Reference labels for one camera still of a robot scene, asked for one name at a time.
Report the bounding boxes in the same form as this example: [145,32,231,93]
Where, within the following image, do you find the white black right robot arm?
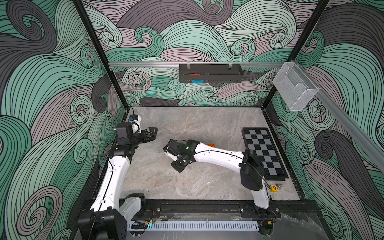
[163,139,271,210]

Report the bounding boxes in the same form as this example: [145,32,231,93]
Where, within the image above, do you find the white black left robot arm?
[78,120,158,240]

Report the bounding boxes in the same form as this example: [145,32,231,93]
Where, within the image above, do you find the black white chessboard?
[242,127,289,181]

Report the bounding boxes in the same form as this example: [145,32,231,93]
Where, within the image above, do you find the yellow numbered cube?
[270,185,279,193]

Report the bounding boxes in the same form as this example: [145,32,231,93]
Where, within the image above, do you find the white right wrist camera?
[163,139,181,161]

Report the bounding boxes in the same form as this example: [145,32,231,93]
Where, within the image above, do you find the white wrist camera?
[129,114,142,134]
[163,139,181,161]

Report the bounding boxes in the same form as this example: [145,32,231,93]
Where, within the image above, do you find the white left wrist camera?
[129,114,142,134]

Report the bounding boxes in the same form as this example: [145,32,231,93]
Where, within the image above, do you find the black left corner post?
[73,0,131,112]

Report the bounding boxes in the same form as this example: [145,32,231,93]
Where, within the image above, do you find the black corner post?
[262,0,329,112]
[73,0,131,112]

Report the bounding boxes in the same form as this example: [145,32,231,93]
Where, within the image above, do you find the black wall tray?
[179,64,244,84]

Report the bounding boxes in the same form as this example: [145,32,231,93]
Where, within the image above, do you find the white slotted cable duct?
[147,221,260,232]

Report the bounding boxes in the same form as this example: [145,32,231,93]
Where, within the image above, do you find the aluminium rail back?
[109,61,284,69]

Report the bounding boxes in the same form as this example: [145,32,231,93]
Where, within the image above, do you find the aluminium rail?
[290,60,384,172]
[109,61,284,69]

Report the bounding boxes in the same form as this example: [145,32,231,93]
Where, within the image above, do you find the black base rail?
[133,199,320,221]

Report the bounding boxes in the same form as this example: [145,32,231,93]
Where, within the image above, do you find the clear plastic wall box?
[273,62,319,112]

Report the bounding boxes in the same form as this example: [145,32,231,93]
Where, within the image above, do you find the black right corner post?
[262,0,329,112]

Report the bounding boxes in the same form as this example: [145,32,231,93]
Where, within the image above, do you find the aluminium rail right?
[290,60,384,172]

